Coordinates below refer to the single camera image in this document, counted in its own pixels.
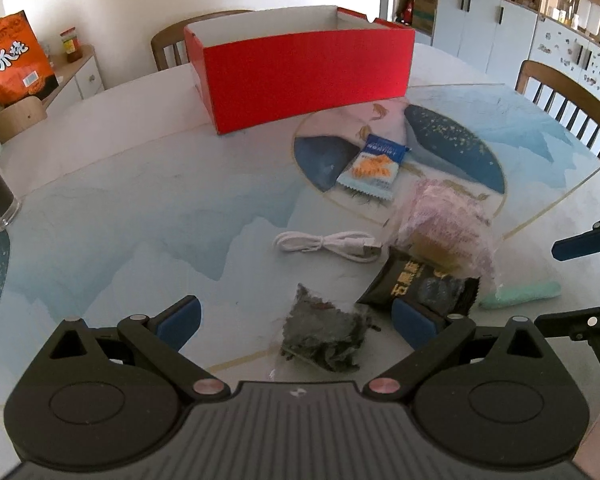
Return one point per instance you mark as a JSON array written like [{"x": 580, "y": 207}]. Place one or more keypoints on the dark wooden chair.
[{"x": 167, "y": 40}]

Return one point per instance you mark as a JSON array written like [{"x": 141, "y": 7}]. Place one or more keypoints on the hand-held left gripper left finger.
[{"x": 180, "y": 317}]

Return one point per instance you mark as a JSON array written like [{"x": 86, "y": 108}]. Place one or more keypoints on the sticker covered white cabinet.
[{"x": 570, "y": 60}]

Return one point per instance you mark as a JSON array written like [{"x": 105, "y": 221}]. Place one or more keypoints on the white sideboard cabinet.
[{"x": 82, "y": 80}]

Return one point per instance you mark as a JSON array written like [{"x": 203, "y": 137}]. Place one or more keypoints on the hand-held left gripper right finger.
[{"x": 412, "y": 325}]

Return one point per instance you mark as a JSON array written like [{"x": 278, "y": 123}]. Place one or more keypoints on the pink snack packet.
[{"x": 445, "y": 225}]

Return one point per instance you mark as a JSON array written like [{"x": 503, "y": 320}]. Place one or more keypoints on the red fire extinguisher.
[{"x": 408, "y": 10}]

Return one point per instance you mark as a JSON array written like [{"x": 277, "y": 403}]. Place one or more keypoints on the mint green stick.
[{"x": 522, "y": 296}]

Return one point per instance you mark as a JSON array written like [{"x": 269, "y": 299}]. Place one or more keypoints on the white storage cabinet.
[{"x": 485, "y": 30}]

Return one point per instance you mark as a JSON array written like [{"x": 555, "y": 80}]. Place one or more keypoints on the blue patterned marble desktop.
[{"x": 155, "y": 210}]

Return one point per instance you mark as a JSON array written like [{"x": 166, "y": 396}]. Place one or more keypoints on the blue white cracker packet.
[{"x": 372, "y": 170}]

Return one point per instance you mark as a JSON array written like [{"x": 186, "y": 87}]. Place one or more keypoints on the orange snack bag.
[{"x": 15, "y": 60}]

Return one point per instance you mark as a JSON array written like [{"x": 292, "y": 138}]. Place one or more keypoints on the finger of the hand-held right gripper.
[
  {"x": 577, "y": 246},
  {"x": 580, "y": 321}
]

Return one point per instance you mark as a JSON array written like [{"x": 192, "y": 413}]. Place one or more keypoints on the light wooden chair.
[{"x": 17, "y": 117}]

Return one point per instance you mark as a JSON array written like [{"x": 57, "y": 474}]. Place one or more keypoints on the dark seaweed packet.
[{"x": 325, "y": 330}]

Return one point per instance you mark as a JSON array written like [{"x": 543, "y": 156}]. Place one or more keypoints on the black snack packet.
[{"x": 420, "y": 282}]

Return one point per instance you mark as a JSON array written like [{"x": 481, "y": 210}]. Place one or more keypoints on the red cardboard box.
[{"x": 305, "y": 80}]

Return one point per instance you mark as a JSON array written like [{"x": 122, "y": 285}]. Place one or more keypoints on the red lidded sauce jar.
[{"x": 70, "y": 45}]

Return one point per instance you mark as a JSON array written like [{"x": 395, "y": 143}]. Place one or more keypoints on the brown slatted wooden chair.
[{"x": 555, "y": 80}]

